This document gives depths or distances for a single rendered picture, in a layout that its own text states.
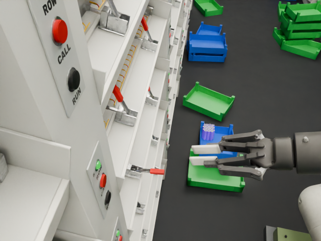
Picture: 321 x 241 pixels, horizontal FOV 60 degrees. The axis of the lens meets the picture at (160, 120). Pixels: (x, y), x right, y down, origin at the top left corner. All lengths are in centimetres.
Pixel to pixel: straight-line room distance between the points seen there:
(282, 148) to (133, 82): 36
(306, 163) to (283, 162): 5
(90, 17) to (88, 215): 28
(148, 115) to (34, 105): 67
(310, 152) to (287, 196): 106
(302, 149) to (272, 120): 139
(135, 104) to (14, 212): 40
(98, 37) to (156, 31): 44
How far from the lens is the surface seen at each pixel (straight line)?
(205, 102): 203
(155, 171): 70
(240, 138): 72
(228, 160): 68
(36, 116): 21
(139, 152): 76
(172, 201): 154
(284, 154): 66
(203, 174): 163
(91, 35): 42
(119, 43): 42
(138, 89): 64
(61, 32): 22
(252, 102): 211
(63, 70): 23
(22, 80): 19
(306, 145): 65
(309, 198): 103
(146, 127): 82
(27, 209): 26
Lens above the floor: 137
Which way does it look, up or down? 47 degrees down
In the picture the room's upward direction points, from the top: straight up
